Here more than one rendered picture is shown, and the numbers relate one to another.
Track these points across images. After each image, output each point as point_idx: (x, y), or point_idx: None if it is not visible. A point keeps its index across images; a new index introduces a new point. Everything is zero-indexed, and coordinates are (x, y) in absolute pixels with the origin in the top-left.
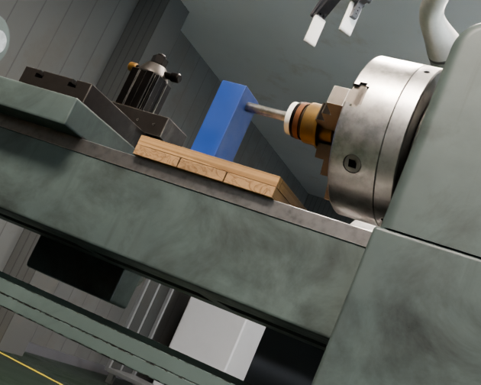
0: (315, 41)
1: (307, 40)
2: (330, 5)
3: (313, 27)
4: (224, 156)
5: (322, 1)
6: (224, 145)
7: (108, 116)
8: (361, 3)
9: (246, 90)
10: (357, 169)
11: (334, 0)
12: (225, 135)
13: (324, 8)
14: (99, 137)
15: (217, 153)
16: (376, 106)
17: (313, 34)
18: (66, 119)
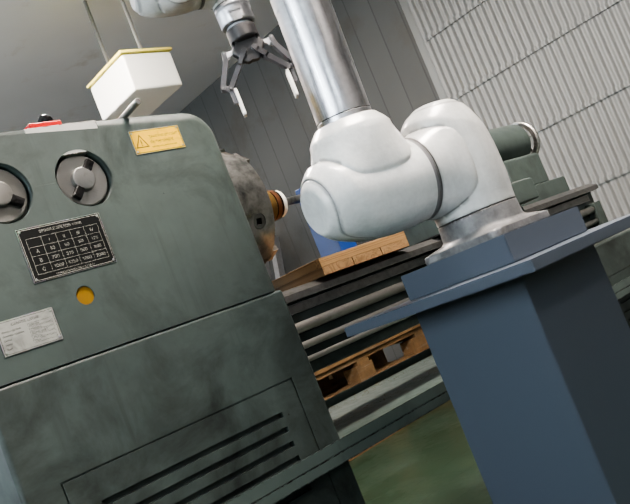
0: (294, 91)
1: (295, 97)
2: (275, 62)
3: (290, 84)
4: (324, 239)
5: (282, 56)
6: (317, 236)
7: (358, 242)
8: (228, 92)
9: (297, 192)
10: None
11: (269, 59)
12: (312, 231)
13: (280, 66)
14: None
15: (317, 246)
16: None
17: (292, 88)
18: None
